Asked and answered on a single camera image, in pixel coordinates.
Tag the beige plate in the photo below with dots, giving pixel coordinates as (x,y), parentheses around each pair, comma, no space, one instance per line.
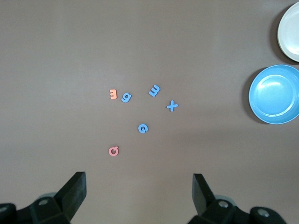
(290,32)

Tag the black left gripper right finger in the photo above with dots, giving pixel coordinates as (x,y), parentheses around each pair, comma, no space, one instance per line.
(205,200)

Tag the blue foam letter X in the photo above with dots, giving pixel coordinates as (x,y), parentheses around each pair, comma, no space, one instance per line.
(172,106)

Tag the blue plate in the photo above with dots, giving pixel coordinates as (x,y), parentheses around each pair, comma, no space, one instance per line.
(273,98)

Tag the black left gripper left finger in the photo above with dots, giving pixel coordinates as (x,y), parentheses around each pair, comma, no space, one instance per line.
(67,198)

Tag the pink foam letter Q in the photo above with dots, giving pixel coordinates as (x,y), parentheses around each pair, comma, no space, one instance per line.
(110,151)

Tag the orange foam letter E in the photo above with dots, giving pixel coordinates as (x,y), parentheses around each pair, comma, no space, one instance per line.
(114,94)

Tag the blue foam letter E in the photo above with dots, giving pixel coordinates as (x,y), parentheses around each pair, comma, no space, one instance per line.
(153,93)

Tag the blue foam lowercase letter g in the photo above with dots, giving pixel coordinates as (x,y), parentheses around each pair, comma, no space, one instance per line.
(125,99)

